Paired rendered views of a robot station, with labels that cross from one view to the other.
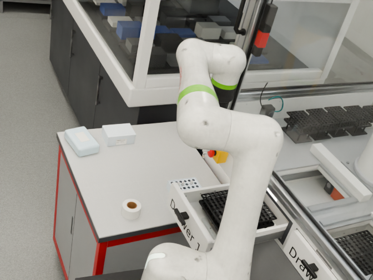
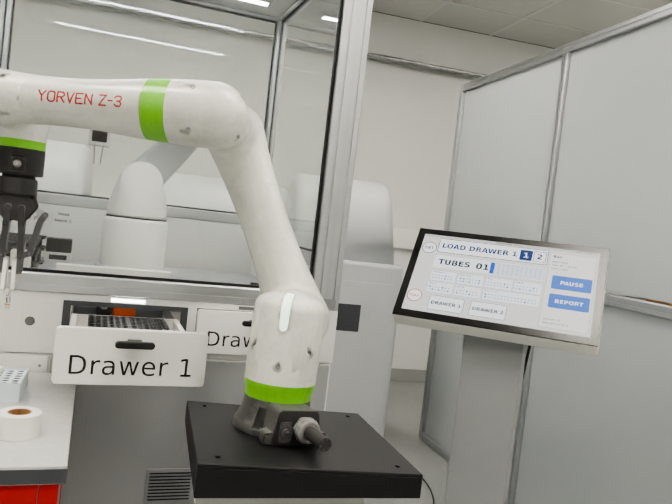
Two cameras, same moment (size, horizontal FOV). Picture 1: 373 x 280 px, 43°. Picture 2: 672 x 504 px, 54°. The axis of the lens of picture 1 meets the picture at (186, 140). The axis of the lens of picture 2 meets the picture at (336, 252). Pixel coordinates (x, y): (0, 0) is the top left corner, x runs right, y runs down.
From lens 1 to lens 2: 1.49 m
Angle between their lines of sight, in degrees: 77
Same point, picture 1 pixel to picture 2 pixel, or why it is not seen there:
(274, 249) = not seen: hidden behind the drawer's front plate
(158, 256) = (290, 296)
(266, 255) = (159, 395)
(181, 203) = (107, 337)
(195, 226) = (165, 341)
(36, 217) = not seen: outside the picture
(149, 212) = not seen: hidden behind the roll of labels
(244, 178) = (267, 172)
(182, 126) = (227, 107)
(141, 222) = (52, 430)
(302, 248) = (224, 319)
